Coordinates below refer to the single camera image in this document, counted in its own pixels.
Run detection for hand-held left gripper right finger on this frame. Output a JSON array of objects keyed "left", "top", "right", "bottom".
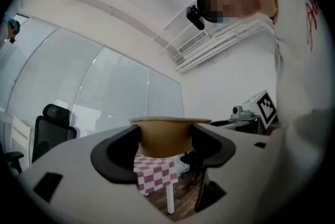
[{"left": 189, "top": 122, "right": 289, "bottom": 223}]

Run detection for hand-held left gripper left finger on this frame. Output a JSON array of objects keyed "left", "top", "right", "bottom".
[{"left": 17, "top": 125, "right": 174, "bottom": 224}]

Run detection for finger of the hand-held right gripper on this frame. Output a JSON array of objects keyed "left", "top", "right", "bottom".
[{"left": 210, "top": 118, "right": 263, "bottom": 136}]

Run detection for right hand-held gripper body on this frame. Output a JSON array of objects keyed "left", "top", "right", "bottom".
[{"left": 230, "top": 89, "right": 278, "bottom": 130}]

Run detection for brown plastic tray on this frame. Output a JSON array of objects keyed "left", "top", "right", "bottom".
[{"left": 128, "top": 116, "right": 212, "bottom": 159}]

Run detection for person's right forearm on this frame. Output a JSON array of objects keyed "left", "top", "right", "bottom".
[{"left": 265, "top": 123, "right": 282, "bottom": 137}]

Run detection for black mesh office chair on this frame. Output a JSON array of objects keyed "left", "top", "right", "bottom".
[{"left": 31, "top": 104, "right": 78, "bottom": 163}]

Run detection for person's grey sweatshirt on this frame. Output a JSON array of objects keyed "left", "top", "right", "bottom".
[{"left": 258, "top": 0, "right": 335, "bottom": 218}]

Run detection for red white checkered tablecloth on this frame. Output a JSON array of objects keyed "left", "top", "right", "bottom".
[{"left": 133, "top": 153, "right": 180, "bottom": 196}]

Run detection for checkered cloth covered table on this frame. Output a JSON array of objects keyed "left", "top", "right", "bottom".
[{"left": 133, "top": 153, "right": 180, "bottom": 215}]

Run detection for white window blinds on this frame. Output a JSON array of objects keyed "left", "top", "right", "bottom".
[{"left": 0, "top": 17, "right": 184, "bottom": 137}]

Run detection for white ceiling air vent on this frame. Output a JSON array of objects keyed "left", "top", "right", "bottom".
[{"left": 177, "top": 30, "right": 209, "bottom": 55}]

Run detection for black head-mounted camera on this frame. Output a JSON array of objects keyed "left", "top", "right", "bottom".
[{"left": 186, "top": 5, "right": 206, "bottom": 31}]

